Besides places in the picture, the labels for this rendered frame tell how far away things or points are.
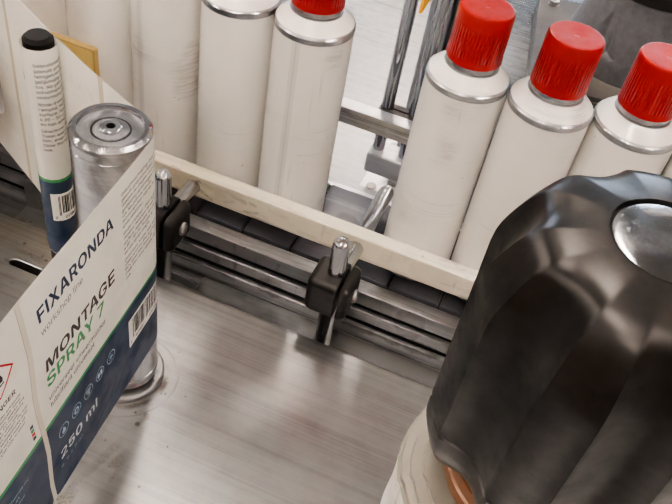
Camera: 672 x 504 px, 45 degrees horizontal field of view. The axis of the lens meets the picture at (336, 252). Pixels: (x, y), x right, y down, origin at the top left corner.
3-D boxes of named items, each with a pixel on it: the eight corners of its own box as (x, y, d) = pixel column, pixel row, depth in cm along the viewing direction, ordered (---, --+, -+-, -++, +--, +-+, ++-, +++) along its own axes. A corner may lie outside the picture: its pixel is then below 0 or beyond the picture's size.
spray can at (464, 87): (365, 256, 60) (426, 1, 46) (404, 222, 63) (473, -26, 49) (423, 294, 58) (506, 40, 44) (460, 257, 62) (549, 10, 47)
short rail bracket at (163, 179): (135, 299, 61) (129, 175, 52) (177, 246, 65) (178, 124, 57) (174, 315, 60) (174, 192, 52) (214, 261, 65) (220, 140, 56)
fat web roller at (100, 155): (72, 386, 49) (36, 134, 36) (114, 333, 52) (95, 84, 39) (139, 415, 48) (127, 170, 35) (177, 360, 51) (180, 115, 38)
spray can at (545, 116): (446, 303, 58) (536, 51, 44) (444, 251, 62) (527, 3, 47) (517, 314, 58) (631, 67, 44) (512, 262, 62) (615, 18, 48)
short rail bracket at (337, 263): (291, 363, 59) (312, 245, 50) (307, 334, 61) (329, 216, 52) (333, 380, 58) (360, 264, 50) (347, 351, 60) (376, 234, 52)
